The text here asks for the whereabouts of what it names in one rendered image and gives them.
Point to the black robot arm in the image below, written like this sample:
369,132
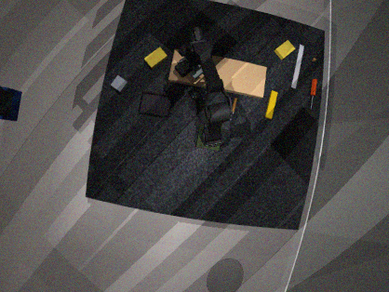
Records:
201,51

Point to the yellow rectangular block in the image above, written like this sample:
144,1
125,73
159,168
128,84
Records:
285,49
156,57

